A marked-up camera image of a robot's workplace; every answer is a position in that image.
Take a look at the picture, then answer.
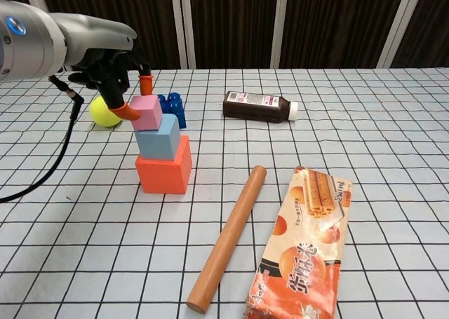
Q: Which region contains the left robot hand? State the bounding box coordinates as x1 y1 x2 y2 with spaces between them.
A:
65 12 155 123

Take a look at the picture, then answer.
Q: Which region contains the small pink foam cube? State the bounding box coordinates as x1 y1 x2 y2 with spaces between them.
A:
129 94 164 132

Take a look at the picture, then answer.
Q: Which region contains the medium light blue foam cube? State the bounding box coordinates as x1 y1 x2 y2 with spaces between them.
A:
134 114 181 161

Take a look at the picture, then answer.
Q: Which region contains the yellow tennis ball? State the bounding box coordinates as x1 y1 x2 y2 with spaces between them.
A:
88 96 123 128

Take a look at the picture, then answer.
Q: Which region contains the blue studded toy brick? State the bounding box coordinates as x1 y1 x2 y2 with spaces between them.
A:
156 92 187 129

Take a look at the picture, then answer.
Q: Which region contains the large orange foam cube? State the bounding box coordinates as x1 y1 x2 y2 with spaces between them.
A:
135 135 193 196

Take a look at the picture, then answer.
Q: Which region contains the brown bottle white cap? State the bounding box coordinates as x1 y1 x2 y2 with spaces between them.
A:
222 90 300 124

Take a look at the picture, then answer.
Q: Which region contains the wooden rolling pin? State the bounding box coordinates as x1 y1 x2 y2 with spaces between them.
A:
185 165 268 315

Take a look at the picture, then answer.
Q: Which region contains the orange snack package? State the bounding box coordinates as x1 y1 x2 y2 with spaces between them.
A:
243 165 354 319

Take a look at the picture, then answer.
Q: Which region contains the checkered light blue tablecloth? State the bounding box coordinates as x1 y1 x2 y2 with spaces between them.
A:
0 66 449 319

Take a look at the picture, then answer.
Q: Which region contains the white double screen frame post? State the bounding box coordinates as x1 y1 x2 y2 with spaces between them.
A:
170 0 196 70

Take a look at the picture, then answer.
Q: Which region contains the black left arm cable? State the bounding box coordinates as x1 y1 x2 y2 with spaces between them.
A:
0 74 85 204

